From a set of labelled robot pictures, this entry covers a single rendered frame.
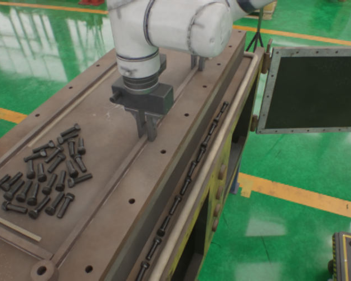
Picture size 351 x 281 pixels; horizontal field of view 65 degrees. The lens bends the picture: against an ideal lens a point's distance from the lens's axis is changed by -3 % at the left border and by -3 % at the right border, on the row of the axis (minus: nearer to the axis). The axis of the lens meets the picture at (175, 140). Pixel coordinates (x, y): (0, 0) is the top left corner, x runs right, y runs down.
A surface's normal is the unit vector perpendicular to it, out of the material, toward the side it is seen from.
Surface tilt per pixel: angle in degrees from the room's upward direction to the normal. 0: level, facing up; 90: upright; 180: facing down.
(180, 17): 50
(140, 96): 90
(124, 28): 90
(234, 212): 0
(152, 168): 0
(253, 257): 0
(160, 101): 90
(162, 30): 89
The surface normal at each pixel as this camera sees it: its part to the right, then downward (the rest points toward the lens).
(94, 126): -0.03, -0.73
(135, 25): -0.45, 0.56
